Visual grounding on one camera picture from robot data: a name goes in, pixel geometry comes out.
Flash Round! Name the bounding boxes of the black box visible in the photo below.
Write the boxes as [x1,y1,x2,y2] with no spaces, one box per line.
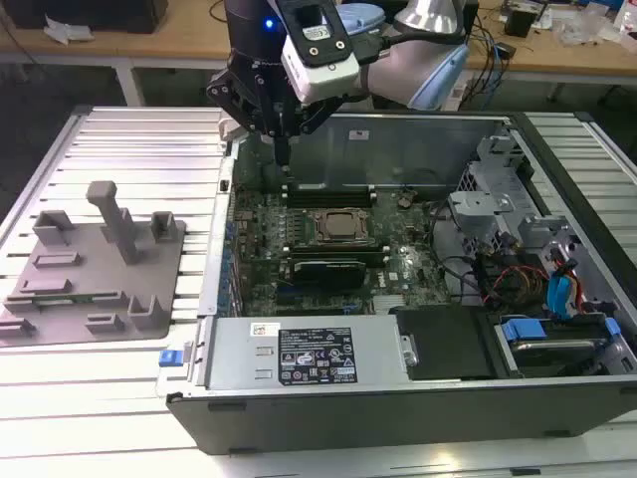
[9,0,169,36]

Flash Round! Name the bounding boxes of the CPU socket with metal frame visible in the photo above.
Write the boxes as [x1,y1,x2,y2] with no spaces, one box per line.
[311,207,373,245]

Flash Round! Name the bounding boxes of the black camera cable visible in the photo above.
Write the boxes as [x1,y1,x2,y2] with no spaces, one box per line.
[353,27,480,65]

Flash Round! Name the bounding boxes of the red yellow wire bundle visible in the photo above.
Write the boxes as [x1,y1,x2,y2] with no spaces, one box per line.
[483,265,547,306]

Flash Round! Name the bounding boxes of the blue flat wire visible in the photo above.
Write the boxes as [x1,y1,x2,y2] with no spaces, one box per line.
[545,272,584,321]

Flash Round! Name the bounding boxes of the black RAM slot bank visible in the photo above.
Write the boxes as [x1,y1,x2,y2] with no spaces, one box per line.
[281,181,378,210]
[282,243,390,268]

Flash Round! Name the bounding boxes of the black graphics card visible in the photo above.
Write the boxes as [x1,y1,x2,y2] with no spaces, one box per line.
[287,256,368,291]

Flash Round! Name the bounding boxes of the green RAM stick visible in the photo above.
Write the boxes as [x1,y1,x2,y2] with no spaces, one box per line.
[31,294,100,305]
[287,182,373,193]

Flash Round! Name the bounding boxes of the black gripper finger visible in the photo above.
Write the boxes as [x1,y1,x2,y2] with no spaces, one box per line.
[205,68,284,167]
[281,93,346,167]

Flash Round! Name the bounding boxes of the clear plastic bags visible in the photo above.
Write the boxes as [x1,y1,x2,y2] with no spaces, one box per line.
[550,8,624,49]

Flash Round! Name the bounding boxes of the blue cable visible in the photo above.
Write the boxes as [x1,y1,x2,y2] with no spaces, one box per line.
[489,35,505,109]

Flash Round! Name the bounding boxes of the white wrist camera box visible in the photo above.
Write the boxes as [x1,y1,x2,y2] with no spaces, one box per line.
[280,0,361,105]

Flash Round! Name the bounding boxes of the black wire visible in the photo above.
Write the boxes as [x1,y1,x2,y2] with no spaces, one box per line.
[428,202,480,301]

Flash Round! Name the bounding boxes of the grey metal drive cage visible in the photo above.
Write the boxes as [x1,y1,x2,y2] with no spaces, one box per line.
[446,133,584,261]

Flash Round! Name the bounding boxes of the silver chipset heatsink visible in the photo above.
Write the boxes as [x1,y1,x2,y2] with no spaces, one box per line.
[372,293,408,314]

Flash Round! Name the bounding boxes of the hard disk in blue carrier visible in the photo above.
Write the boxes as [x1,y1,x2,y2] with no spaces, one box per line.
[496,318,621,379]

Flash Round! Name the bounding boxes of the small black device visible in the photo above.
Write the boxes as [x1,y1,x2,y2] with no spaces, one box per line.
[503,6,542,38]

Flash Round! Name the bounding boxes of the crumpled white paper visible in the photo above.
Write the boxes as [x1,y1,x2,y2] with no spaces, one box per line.
[43,13,97,47]

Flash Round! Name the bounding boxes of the grey power supply unit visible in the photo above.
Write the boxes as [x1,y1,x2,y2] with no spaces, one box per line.
[205,316,418,393]

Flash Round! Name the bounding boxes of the green motherboard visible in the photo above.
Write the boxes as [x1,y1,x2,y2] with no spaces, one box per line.
[228,183,459,318]

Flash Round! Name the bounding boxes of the open black PC case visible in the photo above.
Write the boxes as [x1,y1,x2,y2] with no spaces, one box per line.
[156,110,637,457]

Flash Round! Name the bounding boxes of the grey parts rack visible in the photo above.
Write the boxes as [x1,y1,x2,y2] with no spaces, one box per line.
[0,179,188,348]

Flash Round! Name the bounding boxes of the white plastic case latch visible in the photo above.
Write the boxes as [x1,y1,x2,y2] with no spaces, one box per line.
[217,117,246,141]

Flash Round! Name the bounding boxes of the black plastic shroud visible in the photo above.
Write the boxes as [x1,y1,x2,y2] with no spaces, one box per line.
[391,306,500,383]

